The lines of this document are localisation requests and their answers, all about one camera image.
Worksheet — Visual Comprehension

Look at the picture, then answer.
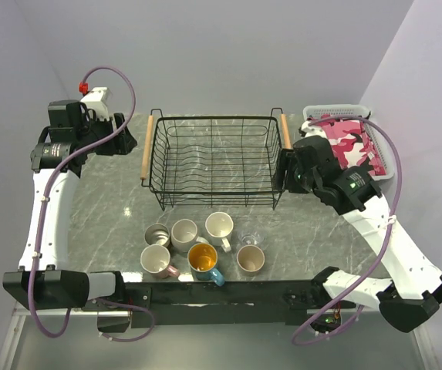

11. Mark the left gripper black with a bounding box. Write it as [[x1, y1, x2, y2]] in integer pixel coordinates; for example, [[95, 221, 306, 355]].
[[76, 112, 137, 156]]

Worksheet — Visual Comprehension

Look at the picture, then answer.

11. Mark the white faceted mug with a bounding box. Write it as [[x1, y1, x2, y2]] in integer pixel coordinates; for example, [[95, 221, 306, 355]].
[[204, 212, 234, 253]]

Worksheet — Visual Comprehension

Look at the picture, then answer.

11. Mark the beige handleless cup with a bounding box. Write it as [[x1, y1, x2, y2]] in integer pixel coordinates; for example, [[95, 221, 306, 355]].
[[237, 245, 265, 276]]

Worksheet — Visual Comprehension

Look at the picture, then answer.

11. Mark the beige mug white inside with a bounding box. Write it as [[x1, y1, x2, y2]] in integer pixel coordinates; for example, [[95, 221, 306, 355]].
[[170, 219, 209, 253]]

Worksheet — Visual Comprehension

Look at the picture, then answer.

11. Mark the blue butterfly mug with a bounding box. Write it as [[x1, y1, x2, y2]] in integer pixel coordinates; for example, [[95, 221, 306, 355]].
[[187, 243, 225, 287]]

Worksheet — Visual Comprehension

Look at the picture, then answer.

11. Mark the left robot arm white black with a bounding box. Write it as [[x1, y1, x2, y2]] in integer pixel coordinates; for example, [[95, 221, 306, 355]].
[[2, 96, 128, 310]]

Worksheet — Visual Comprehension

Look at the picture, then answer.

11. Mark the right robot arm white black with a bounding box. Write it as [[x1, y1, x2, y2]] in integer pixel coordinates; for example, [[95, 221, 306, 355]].
[[272, 136, 442, 333]]

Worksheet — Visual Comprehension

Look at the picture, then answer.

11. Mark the clear glass cup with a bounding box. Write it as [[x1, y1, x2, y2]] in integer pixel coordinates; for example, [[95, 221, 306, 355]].
[[237, 230, 265, 248]]

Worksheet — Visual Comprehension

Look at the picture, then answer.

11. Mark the pink camouflage cloth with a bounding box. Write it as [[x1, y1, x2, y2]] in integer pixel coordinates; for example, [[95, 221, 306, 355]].
[[302, 118, 386, 177]]

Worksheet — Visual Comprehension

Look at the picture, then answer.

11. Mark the steel cup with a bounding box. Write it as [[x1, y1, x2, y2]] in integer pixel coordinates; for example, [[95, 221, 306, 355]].
[[144, 224, 170, 247]]

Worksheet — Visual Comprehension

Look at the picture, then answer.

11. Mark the white plastic basket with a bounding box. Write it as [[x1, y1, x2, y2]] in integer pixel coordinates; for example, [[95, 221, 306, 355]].
[[299, 104, 394, 180]]

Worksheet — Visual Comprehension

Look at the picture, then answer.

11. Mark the pink mug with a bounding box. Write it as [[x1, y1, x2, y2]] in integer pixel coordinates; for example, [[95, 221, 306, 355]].
[[140, 244, 181, 278]]

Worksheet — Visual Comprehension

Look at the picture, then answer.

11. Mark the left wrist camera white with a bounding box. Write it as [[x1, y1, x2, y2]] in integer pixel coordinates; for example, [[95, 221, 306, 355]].
[[80, 87, 112, 120]]

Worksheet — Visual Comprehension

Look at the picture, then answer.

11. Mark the black wire dish rack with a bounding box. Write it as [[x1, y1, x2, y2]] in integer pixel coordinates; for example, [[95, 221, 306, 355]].
[[140, 108, 291, 209]]

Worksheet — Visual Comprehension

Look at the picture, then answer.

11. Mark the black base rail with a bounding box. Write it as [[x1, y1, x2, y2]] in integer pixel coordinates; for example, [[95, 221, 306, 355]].
[[81, 278, 356, 329]]

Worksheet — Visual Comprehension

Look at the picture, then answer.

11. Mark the aluminium frame rail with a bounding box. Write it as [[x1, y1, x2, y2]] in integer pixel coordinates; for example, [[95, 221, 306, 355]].
[[0, 304, 137, 370]]

